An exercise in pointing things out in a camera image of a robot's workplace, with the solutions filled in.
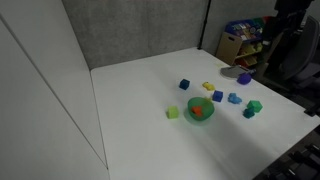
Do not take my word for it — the yellow duck toy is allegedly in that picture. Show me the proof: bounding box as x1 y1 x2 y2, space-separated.
201 81 216 92

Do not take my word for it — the orange toy figure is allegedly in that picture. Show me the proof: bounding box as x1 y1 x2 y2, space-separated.
191 105 205 118

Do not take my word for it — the lime green cube block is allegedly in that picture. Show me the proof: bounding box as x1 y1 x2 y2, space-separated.
166 105 180 120

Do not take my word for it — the wooden toy bin shelf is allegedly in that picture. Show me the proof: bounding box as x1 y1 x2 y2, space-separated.
215 15 275 68

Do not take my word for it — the blue cube block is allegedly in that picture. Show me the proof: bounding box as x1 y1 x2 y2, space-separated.
212 90 225 103

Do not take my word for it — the green translucent bowl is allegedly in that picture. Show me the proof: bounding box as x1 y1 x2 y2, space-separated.
186 96 215 122

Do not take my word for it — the grey metal bracket plate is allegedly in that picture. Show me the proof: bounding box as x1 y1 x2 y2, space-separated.
219 65 249 80

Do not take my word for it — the grey office chair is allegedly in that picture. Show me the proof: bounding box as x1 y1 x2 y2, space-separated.
266 14 320 93

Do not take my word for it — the black vertical pole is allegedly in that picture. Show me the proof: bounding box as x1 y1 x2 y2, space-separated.
197 0 213 51

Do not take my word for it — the light blue elephant toy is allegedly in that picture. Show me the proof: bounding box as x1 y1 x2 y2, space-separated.
227 92 243 105

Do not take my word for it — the black table clamp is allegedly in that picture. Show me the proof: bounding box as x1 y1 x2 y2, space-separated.
303 99 320 118

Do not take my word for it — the teal cube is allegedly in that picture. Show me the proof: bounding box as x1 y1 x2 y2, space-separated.
242 108 256 120

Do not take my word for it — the dark navy cube block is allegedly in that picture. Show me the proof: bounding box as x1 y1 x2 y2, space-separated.
178 78 191 91

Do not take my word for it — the purple ribbed ball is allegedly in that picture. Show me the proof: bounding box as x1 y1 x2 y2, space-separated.
236 72 253 86

